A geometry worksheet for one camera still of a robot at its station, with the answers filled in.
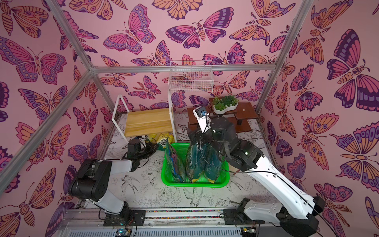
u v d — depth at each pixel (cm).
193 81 106
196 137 53
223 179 78
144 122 86
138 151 77
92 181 47
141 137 88
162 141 95
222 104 85
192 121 96
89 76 92
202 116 49
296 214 38
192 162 66
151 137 99
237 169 43
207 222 73
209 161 70
